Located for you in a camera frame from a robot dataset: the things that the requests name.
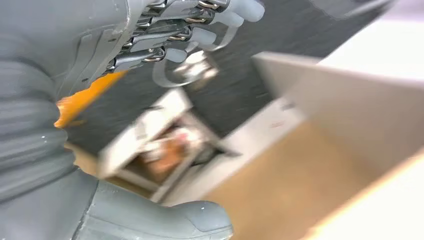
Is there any yellow floor tape patch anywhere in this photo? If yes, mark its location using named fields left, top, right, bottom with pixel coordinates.
left=53, top=70, right=128, bottom=129

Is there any black stool with chrome base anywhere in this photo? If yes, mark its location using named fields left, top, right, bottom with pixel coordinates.
left=151, top=25, right=240, bottom=90

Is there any white cabinet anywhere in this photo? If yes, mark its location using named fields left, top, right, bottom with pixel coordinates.
left=251, top=51, right=424, bottom=173

